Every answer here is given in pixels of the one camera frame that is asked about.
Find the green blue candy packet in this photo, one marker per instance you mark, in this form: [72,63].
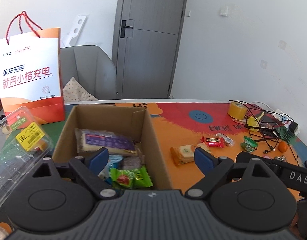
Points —
[131,179]

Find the white power strip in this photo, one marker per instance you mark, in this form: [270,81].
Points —
[284,119]

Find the grey upholstered chair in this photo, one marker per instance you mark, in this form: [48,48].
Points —
[92,68]

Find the orange tangerine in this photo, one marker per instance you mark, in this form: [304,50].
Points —
[283,146]

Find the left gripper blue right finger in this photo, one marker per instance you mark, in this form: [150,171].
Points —
[205,161]

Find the red candy bar packet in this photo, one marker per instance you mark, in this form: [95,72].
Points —
[213,142]

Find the orange white paper bag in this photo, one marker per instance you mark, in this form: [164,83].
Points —
[30,74]

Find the clear plastic clamshell box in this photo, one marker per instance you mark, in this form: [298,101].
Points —
[23,143]

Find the grey door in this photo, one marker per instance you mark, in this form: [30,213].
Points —
[145,46]

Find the key bunch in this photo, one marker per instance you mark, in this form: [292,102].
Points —
[281,158]

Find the dotted beige cushion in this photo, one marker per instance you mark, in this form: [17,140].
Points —
[74,92]

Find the small clear candy bar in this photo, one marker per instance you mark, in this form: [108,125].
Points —
[227,140]

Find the white wall bracket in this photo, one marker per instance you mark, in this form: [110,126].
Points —
[73,36]

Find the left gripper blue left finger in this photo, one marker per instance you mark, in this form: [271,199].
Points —
[97,161]

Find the white purple bread packet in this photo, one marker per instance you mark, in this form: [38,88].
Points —
[92,140]

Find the blue snack packet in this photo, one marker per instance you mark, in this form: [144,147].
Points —
[114,161]

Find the yellow tape roll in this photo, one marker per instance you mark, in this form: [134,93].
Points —
[237,110]

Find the purple round snack packet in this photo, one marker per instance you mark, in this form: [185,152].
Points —
[130,163]

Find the orange cracker packet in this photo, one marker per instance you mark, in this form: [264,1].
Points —
[185,154]

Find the brown cardboard box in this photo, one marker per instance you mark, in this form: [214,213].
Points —
[126,131]

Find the black charger plug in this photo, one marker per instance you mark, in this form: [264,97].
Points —
[293,127]

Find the colourful cartoon table mat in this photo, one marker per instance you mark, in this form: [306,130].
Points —
[182,123]

